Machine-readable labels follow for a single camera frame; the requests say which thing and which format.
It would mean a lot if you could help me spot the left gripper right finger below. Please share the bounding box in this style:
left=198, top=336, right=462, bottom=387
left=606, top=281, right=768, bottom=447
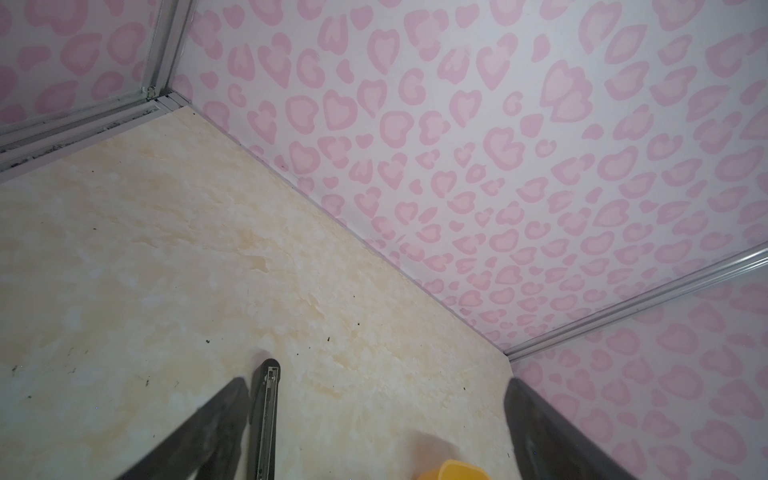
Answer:
left=504, top=378, right=635, bottom=480

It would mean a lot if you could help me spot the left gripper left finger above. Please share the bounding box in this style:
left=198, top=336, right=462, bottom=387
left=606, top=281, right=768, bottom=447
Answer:
left=119, top=377, right=250, bottom=480

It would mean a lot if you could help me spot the yellow plastic tray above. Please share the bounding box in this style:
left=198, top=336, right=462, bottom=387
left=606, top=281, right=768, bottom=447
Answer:
left=416, top=460, right=490, bottom=480

